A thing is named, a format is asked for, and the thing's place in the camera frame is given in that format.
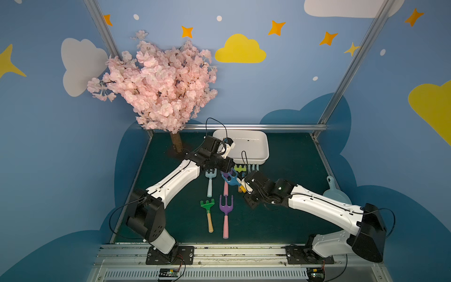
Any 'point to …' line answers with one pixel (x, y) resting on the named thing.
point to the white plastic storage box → (251, 146)
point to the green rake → (208, 205)
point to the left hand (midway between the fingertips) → (234, 161)
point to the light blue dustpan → (335, 194)
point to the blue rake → (234, 180)
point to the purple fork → (225, 189)
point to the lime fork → (239, 168)
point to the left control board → (168, 272)
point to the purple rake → (226, 209)
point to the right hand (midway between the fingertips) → (248, 193)
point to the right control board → (316, 274)
